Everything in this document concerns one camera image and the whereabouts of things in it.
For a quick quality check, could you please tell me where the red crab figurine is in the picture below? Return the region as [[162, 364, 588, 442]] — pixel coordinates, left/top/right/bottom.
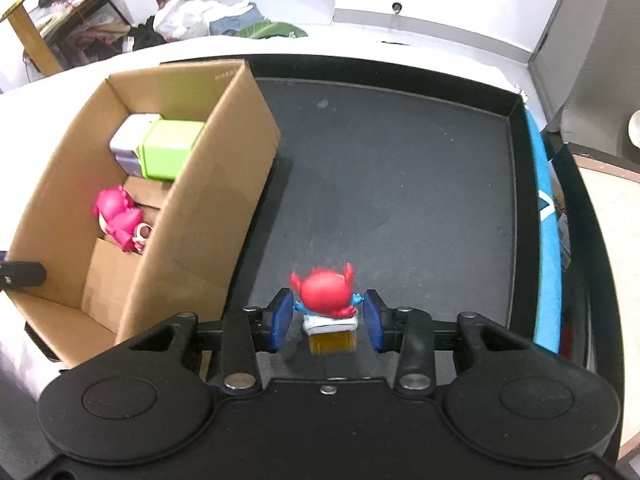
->
[[290, 262, 363, 356]]

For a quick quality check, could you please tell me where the pink figurine toy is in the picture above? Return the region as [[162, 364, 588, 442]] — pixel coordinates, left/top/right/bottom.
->
[[92, 185, 153, 254]]

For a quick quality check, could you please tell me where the brown cardboard box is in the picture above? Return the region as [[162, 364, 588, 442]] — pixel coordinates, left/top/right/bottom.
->
[[9, 60, 280, 367]]

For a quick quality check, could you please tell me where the black shallow tray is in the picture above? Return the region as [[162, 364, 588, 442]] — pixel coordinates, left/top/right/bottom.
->
[[164, 53, 626, 391]]

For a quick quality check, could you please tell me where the white lavender cube toy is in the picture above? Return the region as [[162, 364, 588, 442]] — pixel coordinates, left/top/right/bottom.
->
[[108, 114, 162, 177]]

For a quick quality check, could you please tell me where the green cube box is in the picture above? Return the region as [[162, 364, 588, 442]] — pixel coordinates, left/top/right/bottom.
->
[[136, 118, 205, 181]]

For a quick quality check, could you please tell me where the yellow-legged side table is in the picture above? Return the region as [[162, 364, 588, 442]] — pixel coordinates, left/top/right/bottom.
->
[[1, 0, 131, 76]]

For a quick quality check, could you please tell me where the black clothes pile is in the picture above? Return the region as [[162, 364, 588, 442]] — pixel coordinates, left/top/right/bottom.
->
[[122, 15, 166, 52]]

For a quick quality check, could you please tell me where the green cartoon floor mat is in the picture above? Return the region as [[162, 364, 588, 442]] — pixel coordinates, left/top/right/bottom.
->
[[236, 20, 307, 40]]

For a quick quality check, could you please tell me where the white plastic bag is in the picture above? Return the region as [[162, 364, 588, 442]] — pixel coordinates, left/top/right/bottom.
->
[[152, 0, 235, 41]]

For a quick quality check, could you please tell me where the brown board black frame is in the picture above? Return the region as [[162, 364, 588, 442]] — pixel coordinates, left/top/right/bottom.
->
[[574, 148, 640, 460]]

